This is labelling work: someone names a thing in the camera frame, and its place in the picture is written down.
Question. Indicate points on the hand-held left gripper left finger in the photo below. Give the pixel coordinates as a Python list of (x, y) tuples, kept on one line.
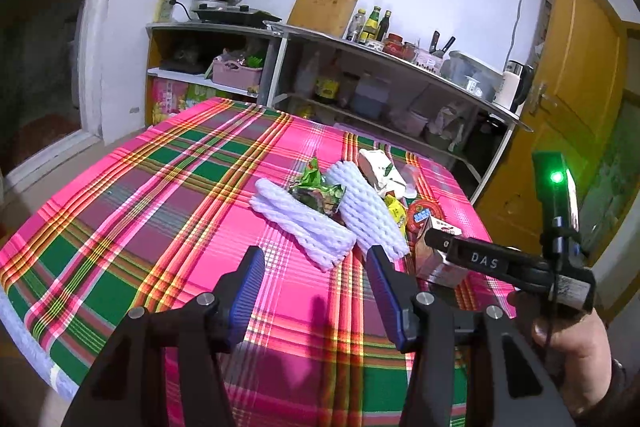
[(247, 288)]

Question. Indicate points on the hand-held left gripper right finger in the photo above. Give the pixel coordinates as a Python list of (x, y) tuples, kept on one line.
[(385, 293)]

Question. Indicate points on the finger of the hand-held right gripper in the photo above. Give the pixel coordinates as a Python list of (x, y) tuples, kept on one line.
[(480, 257)]

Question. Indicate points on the small carton box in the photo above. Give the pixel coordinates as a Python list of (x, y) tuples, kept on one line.
[(435, 266)]

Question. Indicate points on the white foam fruit net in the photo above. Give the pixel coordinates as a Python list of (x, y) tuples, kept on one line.
[(367, 204), (300, 223)]

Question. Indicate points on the white paper bag green print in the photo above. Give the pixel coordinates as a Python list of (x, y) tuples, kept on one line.
[(380, 169)]

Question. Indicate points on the person's right hand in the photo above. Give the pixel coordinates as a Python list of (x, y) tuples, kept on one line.
[(575, 352)]

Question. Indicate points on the red snack wrapper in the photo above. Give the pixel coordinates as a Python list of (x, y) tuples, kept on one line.
[(421, 214)]

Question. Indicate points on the yellow snack wrapper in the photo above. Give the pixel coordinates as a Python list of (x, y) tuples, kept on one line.
[(396, 210)]

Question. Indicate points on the white cup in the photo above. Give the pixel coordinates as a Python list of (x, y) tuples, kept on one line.
[(506, 91)]

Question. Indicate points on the green snack wrapper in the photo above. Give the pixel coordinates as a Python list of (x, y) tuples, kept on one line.
[(315, 193)]

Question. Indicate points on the pink green plaid tablecloth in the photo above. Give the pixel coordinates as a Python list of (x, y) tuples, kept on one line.
[(150, 217)]

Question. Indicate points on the black electric kettle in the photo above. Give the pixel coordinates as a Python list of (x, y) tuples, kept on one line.
[(522, 79)]

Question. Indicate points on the yellow wooden door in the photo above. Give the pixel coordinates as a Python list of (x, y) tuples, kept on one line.
[(580, 72)]

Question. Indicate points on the clear plastic storage box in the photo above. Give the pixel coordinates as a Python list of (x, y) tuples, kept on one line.
[(472, 74)]

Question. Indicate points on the pink knife holder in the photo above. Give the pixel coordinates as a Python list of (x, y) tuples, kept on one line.
[(429, 61)]

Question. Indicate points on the blue grey plastic container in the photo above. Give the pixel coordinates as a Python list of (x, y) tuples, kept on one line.
[(370, 97)]

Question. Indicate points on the green yellow printed packet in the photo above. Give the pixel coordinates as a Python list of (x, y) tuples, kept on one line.
[(202, 96)]

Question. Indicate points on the pink printed packet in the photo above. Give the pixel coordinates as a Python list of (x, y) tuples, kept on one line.
[(167, 99)]

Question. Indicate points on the pink plastic basket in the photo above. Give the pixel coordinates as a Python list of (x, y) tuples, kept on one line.
[(236, 74)]

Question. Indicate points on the soy sauce bottle yellow label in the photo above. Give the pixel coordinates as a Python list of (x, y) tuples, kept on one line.
[(326, 87)]

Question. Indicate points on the white plastic bottle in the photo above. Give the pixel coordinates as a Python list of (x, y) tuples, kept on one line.
[(306, 77)]

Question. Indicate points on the steel kitchen rack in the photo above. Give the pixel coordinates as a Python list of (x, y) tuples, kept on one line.
[(380, 53)]

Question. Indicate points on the dark sauce bottle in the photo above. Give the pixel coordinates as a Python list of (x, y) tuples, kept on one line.
[(384, 28)]

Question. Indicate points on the clear plastic bottle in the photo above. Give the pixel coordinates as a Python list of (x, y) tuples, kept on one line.
[(357, 27)]

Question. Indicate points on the black induction cooker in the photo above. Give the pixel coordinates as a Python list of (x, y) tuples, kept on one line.
[(230, 13)]

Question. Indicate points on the wooden cutting board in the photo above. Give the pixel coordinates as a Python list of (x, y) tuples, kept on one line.
[(325, 2)]

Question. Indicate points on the yellow power strip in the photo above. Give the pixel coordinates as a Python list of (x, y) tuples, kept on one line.
[(167, 2)]

